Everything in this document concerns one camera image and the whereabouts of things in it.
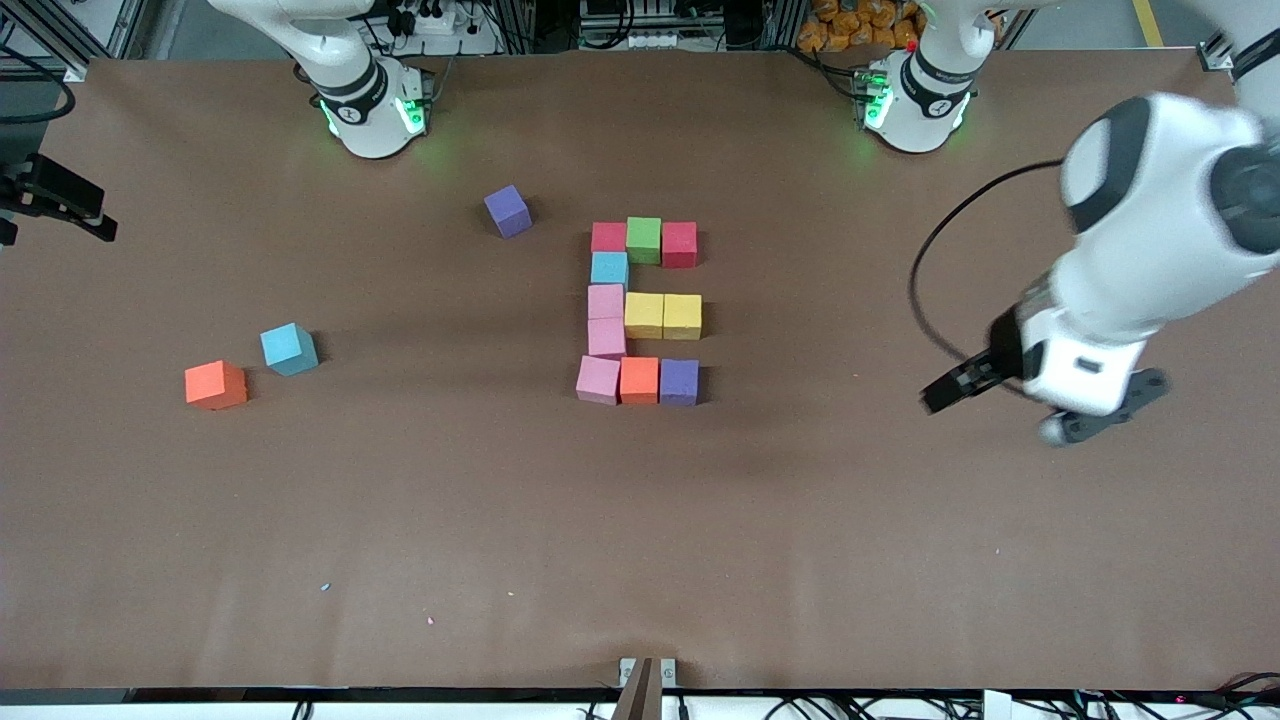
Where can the light blue foam cube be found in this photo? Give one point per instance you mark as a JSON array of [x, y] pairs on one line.
[[288, 348], [610, 269]]

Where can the orange foam cube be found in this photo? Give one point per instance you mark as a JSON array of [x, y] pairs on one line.
[[640, 380], [215, 385]]

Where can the white power strip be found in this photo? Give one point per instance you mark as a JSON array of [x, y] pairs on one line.
[[645, 40], [435, 20]]

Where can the purple foam cube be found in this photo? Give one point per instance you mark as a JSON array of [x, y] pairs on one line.
[[679, 382], [508, 210]]

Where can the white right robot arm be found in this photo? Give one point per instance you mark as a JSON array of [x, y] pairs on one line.
[[360, 110]]

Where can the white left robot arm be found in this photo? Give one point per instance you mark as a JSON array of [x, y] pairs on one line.
[[1160, 230]]

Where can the green foam cube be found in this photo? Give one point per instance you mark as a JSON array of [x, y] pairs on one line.
[[645, 241]]

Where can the pink foam cube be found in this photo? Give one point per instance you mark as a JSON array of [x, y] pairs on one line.
[[606, 302], [606, 338], [598, 380]]

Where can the metal mount bracket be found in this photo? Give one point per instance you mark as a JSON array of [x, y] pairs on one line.
[[640, 695]]

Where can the brown table cover sheet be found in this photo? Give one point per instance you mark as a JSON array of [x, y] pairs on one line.
[[640, 560]]

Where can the orange plastic pile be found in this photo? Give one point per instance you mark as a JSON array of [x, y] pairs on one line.
[[850, 30]]

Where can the red foam cube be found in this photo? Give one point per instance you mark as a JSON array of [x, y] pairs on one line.
[[609, 238], [679, 245]]

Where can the yellow foam cube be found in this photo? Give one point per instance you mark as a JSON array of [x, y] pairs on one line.
[[682, 316], [645, 316]]

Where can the aluminium frame strut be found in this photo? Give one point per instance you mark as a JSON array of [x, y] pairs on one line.
[[45, 28], [1225, 45]]

